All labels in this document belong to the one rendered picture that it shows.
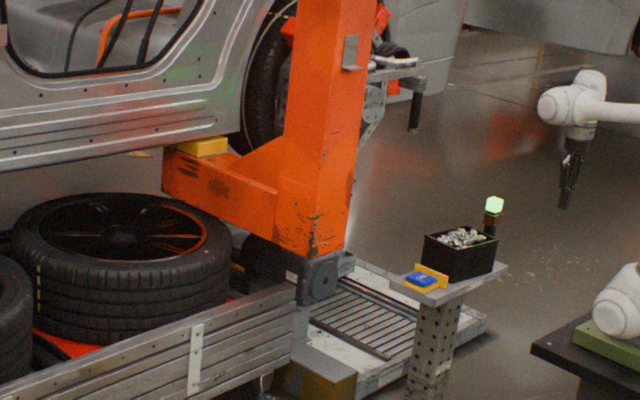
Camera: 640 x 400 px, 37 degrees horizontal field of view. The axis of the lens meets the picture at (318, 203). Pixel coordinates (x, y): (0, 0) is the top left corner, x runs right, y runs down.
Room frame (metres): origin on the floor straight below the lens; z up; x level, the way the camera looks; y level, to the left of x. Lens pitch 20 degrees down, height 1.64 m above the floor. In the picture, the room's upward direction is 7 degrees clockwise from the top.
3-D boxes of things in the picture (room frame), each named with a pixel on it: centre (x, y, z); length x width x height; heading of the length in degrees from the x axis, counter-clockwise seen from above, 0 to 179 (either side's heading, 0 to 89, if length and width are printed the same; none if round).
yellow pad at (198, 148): (3.04, 0.41, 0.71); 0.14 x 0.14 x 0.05; 51
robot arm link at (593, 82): (2.92, -0.77, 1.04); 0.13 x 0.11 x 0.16; 138
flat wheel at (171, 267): (2.72, 0.58, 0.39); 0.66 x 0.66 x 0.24
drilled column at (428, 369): (2.79, -0.43, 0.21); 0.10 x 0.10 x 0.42; 51
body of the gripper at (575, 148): (2.93, -0.78, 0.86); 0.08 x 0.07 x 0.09; 141
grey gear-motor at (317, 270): (3.05, 0.11, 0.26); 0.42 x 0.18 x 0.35; 51
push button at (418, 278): (2.68, -0.34, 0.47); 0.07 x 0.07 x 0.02; 51
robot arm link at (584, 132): (2.93, -0.78, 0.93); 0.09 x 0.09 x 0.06
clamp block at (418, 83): (3.36, -0.28, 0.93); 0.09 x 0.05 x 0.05; 51
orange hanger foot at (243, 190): (2.93, 0.28, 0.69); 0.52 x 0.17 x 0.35; 51
